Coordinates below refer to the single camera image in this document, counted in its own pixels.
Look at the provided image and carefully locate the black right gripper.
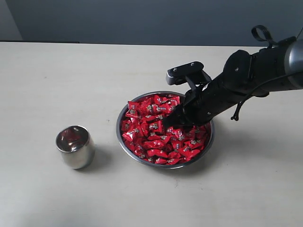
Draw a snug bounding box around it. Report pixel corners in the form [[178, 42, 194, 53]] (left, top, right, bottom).
[[162, 74, 245, 132]]

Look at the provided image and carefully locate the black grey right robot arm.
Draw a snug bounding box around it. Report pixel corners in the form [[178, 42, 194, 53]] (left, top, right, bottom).
[[162, 25, 303, 128]]

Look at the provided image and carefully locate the pile of red candies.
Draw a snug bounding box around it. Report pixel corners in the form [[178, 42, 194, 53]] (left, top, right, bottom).
[[121, 94, 210, 165]]

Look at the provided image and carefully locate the stainless steel bowl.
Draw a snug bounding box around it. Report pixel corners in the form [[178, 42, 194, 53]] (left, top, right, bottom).
[[116, 91, 215, 170]]

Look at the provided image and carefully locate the stainless steel cup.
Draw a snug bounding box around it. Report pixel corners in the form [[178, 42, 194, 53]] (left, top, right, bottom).
[[55, 125, 95, 169]]

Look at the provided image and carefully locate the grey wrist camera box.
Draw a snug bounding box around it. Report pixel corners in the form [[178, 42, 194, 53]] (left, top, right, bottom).
[[166, 61, 212, 86]]

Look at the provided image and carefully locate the black camera cable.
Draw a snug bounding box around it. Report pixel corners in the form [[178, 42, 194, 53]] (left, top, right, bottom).
[[231, 70, 303, 122]]

